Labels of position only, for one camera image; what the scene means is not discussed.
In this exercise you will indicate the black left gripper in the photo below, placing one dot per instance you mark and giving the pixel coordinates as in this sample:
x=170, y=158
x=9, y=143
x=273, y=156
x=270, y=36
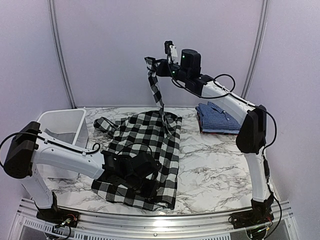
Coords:
x=150, y=193

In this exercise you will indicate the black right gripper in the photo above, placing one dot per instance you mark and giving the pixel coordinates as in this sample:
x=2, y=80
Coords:
x=161, y=71

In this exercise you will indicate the black white checkered shirt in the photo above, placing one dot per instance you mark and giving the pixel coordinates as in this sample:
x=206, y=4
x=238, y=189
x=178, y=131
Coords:
x=147, y=145

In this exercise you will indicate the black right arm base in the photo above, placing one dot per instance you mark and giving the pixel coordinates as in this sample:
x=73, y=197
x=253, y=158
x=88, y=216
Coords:
x=260, y=213

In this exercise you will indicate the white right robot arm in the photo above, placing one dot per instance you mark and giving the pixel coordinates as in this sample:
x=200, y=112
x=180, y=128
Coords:
x=251, y=140

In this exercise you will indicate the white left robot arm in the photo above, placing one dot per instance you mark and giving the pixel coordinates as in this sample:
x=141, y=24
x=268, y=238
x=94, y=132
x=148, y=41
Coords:
x=31, y=146

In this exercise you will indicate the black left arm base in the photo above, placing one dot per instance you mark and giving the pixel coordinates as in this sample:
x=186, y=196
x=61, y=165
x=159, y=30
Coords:
x=58, y=215

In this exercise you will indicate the grey cloth in bin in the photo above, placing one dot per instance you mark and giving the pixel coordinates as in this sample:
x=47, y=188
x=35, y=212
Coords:
x=67, y=137

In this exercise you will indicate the folded blue checkered shirt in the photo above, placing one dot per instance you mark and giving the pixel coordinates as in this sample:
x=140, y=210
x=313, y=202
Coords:
x=216, y=118

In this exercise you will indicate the white plastic bin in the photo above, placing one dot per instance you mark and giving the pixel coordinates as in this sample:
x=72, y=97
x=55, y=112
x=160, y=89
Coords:
x=64, y=121

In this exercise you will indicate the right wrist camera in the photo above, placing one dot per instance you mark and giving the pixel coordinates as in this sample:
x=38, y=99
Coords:
x=171, y=51

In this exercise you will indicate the aluminium front frame rail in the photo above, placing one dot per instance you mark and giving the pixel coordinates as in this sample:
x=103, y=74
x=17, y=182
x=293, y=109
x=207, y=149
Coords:
x=110, y=226

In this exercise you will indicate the right aluminium wall post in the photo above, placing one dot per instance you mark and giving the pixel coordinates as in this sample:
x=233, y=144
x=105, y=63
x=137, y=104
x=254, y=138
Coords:
x=263, y=16

